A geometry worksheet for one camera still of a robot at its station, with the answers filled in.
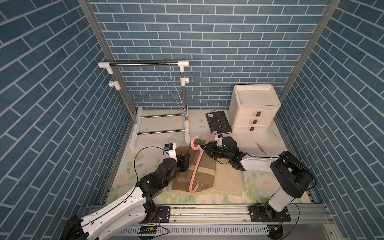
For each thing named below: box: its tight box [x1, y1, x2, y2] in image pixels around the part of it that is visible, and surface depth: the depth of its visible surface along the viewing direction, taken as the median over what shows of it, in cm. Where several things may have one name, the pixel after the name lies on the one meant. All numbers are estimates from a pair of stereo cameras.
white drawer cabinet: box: [228, 84, 282, 133], surface depth 98 cm
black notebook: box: [205, 111, 233, 135], surface depth 114 cm
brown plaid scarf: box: [172, 138, 217, 192], surface depth 83 cm
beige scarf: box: [169, 161, 246, 197], surface depth 83 cm
